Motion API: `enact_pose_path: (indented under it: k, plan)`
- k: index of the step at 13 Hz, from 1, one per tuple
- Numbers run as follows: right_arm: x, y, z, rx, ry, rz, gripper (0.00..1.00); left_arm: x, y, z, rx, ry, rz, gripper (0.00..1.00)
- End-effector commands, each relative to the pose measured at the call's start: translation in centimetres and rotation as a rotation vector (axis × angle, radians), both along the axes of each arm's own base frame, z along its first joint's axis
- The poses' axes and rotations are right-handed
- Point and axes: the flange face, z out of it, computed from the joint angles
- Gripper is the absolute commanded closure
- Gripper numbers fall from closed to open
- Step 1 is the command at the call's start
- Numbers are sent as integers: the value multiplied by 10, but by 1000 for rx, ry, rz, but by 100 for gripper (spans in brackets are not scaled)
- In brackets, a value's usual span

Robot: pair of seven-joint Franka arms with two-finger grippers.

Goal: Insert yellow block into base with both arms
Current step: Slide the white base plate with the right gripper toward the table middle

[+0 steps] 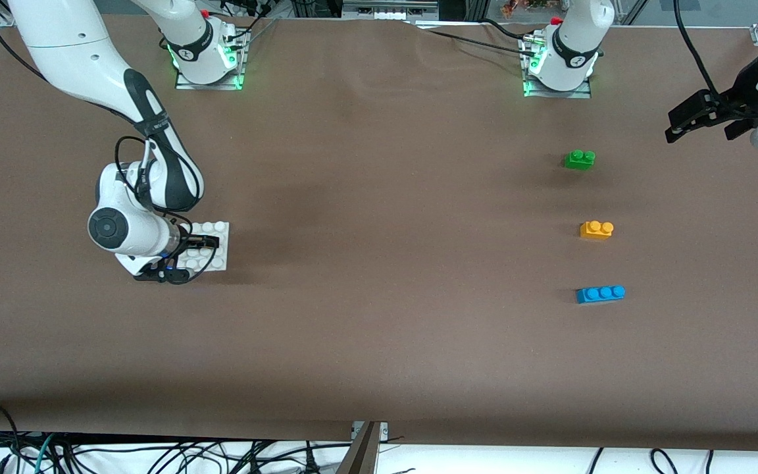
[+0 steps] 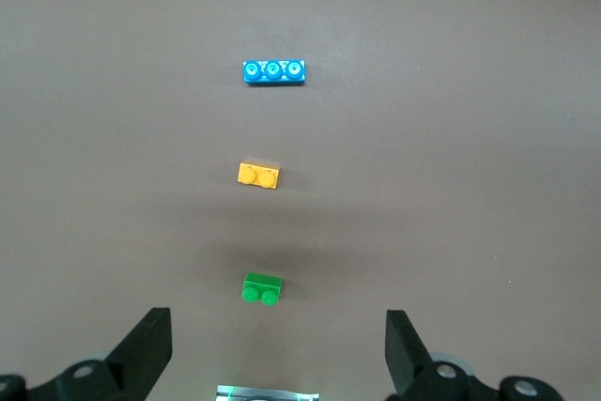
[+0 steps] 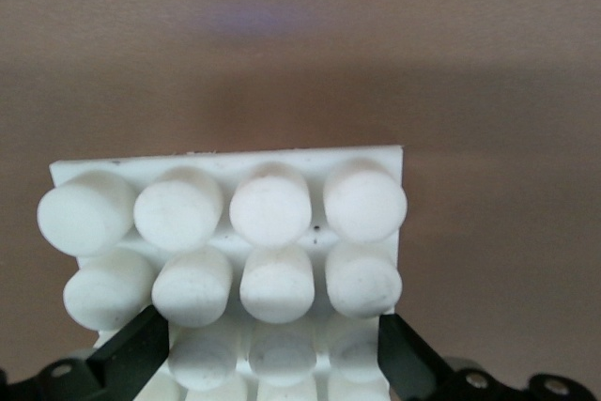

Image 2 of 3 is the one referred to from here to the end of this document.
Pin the brown table cover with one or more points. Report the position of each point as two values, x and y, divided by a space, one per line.
422 138

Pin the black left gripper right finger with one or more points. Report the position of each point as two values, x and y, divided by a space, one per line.
422 380

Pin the green two-stud block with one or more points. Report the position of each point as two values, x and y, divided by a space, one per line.
262 286

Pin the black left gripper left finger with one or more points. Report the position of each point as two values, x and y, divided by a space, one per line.
122 373

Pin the yellow two-stud block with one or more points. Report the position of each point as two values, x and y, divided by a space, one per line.
258 175

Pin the blue three-stud block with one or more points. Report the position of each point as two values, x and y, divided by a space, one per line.
273 72

